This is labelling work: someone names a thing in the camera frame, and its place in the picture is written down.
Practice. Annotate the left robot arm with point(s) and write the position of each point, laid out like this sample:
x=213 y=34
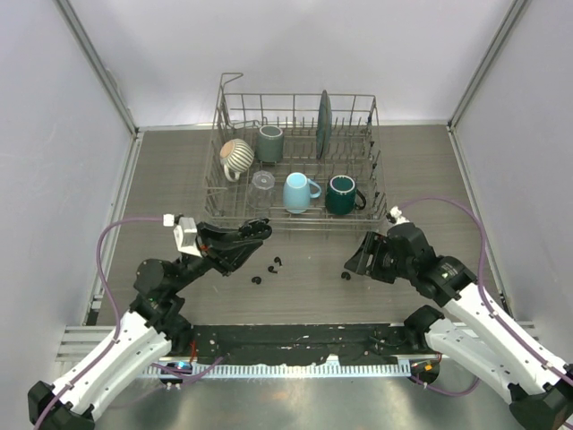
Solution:
x=151 y=327

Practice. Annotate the black earbud charging case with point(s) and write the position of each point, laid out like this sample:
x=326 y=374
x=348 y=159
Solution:
x=256 y=229

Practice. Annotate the light blue mug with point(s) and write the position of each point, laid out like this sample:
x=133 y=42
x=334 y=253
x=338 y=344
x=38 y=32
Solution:
x=298 y=191

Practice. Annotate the dark teal plate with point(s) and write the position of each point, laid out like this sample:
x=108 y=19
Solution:
x=323 y=131

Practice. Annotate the grey ceramic cup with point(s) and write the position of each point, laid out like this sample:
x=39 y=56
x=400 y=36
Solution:
x=270 y=143

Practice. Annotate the striped beige mug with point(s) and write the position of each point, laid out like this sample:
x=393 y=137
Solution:
x=236 y=157

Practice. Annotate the clear drinking glass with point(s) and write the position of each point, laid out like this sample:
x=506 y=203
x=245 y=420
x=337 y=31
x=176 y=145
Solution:
x=261 y=190

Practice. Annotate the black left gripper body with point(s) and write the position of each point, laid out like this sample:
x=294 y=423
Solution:
x=218 y=259

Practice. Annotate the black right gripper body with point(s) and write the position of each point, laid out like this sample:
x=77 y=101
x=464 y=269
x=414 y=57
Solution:
x=383 y=264

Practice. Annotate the dark green mug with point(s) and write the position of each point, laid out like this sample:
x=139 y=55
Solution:
x=343 y=196

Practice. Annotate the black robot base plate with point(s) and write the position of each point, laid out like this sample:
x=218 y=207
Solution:
x=357 y=344

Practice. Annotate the grey wire dish rack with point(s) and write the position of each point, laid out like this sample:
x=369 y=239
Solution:
x=354 y=150

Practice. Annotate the white slotted cable duct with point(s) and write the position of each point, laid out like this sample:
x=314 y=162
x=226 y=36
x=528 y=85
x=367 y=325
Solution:
x=330 y=369

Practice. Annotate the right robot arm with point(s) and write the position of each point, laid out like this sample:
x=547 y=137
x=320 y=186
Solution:
x=467 y=325

